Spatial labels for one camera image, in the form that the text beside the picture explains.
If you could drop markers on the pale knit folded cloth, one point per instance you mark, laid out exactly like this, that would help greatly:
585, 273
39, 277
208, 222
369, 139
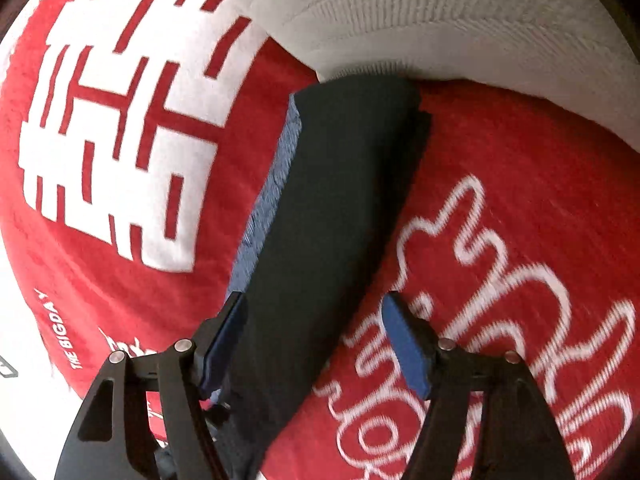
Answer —
425, 15

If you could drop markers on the black pants with blue trim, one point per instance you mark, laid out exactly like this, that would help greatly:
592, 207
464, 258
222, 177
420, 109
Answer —
325, 210

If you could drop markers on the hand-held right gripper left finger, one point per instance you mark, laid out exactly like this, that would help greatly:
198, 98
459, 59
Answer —
225, 345

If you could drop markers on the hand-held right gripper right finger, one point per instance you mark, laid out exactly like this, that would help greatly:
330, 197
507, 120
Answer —
407, 345

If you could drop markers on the red printed blanket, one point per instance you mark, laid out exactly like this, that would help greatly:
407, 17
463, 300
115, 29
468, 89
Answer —
475, 185

